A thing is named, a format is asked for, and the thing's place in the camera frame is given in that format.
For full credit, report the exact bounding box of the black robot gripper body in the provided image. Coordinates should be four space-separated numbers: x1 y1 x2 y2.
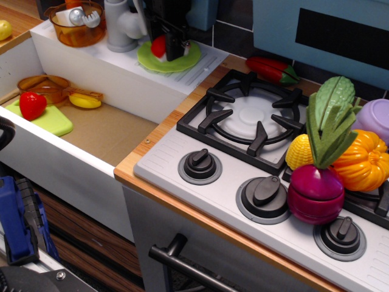
144 0 191 40

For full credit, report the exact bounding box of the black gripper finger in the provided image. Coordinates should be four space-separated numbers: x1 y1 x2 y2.
146 19 166 42
165 32 188 61

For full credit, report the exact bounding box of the red and white toy sushi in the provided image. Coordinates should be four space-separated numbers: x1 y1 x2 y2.
151 35 191 63

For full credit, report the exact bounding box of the light green toy plate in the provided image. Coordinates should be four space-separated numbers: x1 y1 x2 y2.
137 41 201 73

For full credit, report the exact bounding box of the grey toy faucet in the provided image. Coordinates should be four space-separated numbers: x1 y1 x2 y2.
104 0 148 53

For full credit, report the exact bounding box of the white toy fork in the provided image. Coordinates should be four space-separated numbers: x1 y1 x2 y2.
81 11 101 28

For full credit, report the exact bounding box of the orange transparent toy bowl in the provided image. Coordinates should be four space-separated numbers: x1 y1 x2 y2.
44 1 106 47

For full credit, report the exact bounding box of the silver toy spoon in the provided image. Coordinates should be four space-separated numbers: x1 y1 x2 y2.
69 8 85 26

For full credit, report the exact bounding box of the white toy block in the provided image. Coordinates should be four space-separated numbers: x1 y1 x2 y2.
55 6 83 27

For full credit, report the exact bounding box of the red toy chili pepper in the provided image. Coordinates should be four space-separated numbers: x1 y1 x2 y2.
246 56 300 86

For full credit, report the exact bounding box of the yellow toy lemon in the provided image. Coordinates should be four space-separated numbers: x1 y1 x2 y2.
69 93 102 109

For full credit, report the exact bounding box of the orange transparent toy saucepan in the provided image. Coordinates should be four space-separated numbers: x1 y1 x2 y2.
17 75 103 105

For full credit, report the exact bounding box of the left black stove knob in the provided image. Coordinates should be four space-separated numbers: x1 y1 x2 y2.
177 148 222 186

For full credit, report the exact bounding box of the black stove knob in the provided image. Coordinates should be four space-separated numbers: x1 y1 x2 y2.
313 217 367 262
236 176 291 225
177 148 222 186

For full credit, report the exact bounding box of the grey toy stove top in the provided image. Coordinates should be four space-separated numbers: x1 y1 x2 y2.
133 69 389 292

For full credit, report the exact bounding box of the light green cutting board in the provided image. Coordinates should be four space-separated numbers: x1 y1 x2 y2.
1 100 74 137

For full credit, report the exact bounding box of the red toy strawberry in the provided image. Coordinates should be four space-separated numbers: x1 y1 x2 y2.
19 92 47 121

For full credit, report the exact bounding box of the black stove burner grate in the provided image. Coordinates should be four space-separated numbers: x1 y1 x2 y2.
176 69 308 175

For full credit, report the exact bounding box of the yellow toy potato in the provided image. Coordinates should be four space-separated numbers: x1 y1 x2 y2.
0 19 12 41

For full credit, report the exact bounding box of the white toy sink basin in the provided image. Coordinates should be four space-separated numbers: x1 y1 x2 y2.
1 21 227 240

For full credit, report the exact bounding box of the yellow toy corn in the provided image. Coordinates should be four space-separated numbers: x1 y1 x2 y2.
285 134 314 170

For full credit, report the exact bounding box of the blue toy microwave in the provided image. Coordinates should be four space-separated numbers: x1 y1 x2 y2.
253 1 388 89

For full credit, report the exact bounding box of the green toy lettuce leaf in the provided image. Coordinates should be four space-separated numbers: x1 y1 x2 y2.
306 76 361 169

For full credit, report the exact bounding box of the middle black stove knob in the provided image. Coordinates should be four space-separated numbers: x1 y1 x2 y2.
236 176 291 225

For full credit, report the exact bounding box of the purple toy beet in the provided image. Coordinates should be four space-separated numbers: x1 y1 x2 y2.
287 165 345 225

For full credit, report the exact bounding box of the purple toy bowl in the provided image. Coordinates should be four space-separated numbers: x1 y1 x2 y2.
352 99 389 145

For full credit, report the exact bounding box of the orange toy pumpkin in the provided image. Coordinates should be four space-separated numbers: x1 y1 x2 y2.
333 130 388 192

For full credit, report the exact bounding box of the blue clamp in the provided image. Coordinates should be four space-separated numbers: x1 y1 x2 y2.
1 176 60 266

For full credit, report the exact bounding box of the right black stove knob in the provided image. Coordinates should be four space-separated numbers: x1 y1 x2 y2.
313 217 367 262

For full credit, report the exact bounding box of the grey metal mounting base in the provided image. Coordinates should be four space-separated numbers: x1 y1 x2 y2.
1 231 95 291

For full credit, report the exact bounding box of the black cable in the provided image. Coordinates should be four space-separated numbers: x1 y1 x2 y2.
0 116 16 152

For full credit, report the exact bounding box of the black oven door handle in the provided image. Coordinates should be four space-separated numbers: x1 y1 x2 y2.
148 233 236 291

